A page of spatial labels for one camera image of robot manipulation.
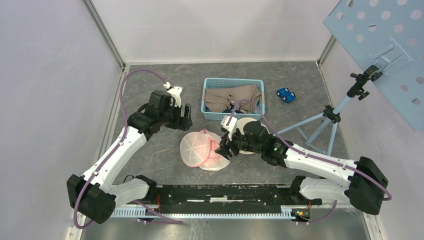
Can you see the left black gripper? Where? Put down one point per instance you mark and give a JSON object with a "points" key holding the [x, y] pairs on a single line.
{"points": [[182, 124]]}

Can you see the blue perforated panel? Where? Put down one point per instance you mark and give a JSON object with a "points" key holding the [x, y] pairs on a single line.
{"points": [[388, 34]]}

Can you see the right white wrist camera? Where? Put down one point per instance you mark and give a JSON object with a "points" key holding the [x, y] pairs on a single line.
{"points": [[229, 124]]}

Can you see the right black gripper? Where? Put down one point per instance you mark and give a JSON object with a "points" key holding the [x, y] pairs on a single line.
{"points": [[234, 135]]}

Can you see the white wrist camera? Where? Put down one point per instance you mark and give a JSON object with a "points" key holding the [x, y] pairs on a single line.
{"points": [[229, 124], [175, 92]]}

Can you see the beige bra in basket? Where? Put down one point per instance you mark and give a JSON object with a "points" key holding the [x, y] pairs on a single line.
{"points": [[221, 99]]}

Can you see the blue toy car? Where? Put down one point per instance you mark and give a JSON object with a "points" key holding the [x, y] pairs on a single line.
{"points": [[286, 95]]}

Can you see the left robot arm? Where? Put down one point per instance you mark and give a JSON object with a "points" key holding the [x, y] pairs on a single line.
{"points": [[93, 194]]}

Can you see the blue tripod stand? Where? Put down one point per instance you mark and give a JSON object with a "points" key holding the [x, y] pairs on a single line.
{"points": [[331, 115]]}

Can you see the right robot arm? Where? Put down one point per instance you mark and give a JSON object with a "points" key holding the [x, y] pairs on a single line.
{"points": [[358, 182]]}

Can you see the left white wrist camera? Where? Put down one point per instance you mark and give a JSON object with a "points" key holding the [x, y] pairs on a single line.
{"points": [[175, 92]]}

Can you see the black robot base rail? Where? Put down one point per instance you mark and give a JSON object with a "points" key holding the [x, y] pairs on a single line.
{"points": [[225, 199]]}

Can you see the white cable tray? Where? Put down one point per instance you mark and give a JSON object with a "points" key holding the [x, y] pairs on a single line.
{"points": [[140, 212]]}

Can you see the white mesh laundry bag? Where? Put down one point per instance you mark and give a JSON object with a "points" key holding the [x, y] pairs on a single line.
{"points": [[197, 150]]}

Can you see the light blue plastic basket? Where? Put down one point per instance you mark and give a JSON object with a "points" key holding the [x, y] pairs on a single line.
{"points": [[224, 83]]}

